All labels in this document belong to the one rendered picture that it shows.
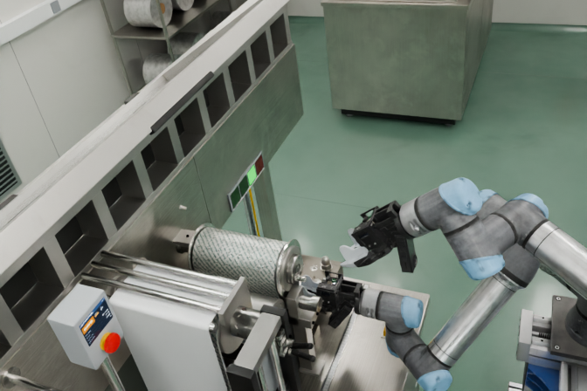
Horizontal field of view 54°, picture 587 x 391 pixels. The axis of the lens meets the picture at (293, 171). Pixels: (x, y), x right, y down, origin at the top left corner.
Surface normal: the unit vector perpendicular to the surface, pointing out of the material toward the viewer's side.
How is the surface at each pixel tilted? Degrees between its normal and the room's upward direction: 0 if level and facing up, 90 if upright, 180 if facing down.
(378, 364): 0
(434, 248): 0
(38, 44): 90
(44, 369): 90
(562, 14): 90
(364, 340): 0
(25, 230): 57
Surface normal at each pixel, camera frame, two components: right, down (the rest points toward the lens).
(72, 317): -0.12, -0.81
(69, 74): 0.92, 0.13
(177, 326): -0.38, 0.58
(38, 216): 0.70, -0.33
